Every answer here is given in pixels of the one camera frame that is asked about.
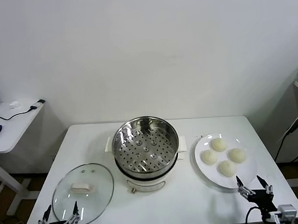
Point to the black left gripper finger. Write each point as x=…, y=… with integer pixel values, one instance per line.
x=75, y=210
x=47, y=214

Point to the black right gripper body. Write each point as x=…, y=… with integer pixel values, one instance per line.
x=262, y=199

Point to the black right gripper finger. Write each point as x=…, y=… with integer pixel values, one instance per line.
x=262, y=181
x=240, y=183

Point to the white steamed baozi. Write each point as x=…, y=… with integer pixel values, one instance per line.
x=209, y=157
x=219, y=145
x=227, y=168
x=237, y=155

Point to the stainless steel steamer basket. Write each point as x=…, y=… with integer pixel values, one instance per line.
x=163, y=141

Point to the white round plate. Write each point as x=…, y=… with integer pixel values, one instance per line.
x=244, y=174

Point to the white electric cooker pot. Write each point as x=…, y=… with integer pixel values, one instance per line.
x=145, y=186

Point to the white side desk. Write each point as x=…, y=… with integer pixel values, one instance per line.
x=15, y=129

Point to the small white plastic object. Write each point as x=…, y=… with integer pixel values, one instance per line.
x=15, y=104

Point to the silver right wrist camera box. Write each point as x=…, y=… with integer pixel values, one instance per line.
x=286, y=211

